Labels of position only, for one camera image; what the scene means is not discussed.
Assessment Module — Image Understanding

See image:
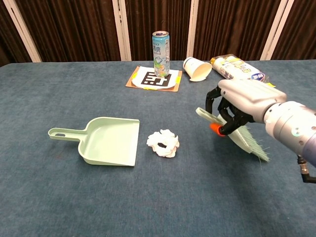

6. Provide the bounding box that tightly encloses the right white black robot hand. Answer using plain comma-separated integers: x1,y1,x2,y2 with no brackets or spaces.
204,78,287,137

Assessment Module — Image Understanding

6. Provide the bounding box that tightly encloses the mint green hand broom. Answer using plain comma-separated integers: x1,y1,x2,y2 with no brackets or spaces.
195,107,271,163

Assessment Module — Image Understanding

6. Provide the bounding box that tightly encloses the white paper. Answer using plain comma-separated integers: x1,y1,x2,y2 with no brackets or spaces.
147,128,180,158

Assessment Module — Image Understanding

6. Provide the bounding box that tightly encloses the mint green plastic dustpan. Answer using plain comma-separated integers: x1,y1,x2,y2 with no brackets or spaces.
47,117,140,167

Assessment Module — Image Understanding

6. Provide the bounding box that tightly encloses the clear package with yellow header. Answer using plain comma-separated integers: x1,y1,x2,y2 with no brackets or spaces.
209,54,276,88

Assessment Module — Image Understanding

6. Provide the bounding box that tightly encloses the white paper cup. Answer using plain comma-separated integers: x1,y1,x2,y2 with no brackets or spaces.
183,56,213,82

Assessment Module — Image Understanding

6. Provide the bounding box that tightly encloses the tall light blue drink can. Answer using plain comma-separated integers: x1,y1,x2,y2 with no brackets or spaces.
152,31,171,78

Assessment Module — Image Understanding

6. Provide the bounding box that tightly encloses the cardboard board with black marker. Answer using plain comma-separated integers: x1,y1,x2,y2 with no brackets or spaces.
125,65,183,93

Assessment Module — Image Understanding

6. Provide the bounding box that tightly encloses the blue felt table mat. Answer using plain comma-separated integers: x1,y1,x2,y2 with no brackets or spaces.
0,59,316,237

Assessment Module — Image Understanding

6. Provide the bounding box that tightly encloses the white partition frame post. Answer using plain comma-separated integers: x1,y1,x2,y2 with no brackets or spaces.
3,0,42,62
187,0,199,60
112,0,131,61
260,0,294,61

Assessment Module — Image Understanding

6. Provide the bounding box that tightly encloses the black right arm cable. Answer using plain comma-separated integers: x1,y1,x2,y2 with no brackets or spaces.
296,155,316,184

